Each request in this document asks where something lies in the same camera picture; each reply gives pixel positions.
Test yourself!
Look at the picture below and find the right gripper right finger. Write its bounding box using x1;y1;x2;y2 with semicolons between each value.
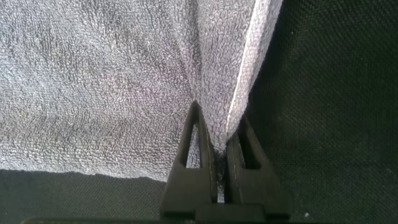
224;114;290;219

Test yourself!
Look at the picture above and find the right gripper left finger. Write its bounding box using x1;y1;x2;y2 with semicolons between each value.
160;100;219;219

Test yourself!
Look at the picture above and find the grey towel with orange marks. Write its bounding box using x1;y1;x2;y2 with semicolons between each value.
0;0;284;203

